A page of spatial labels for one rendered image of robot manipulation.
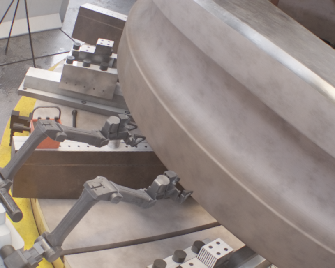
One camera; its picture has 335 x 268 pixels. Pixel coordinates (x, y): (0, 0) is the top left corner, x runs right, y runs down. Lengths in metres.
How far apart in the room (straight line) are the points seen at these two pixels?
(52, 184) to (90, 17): 2.36
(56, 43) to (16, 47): 0.52
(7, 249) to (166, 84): 1.42
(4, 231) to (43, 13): 4.43
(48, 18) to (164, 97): 3.62
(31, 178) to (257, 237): 1.40
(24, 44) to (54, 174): 2.89
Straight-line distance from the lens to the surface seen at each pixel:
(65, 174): 3.22
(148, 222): 3.37
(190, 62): 2.93
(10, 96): 4.85
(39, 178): 3.21
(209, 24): 2.56
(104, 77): 4.05
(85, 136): 2.61
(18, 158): 2.39
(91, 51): 4.12
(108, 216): 3.32
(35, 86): 4.28
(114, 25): 5.11
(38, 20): 6.29
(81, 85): 4.10
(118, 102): 4.23
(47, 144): 3.07
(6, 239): 2.20
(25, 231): 3.51
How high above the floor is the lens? 2.51
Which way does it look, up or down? 32 degrees down
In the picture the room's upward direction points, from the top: 18 degrees clockwise
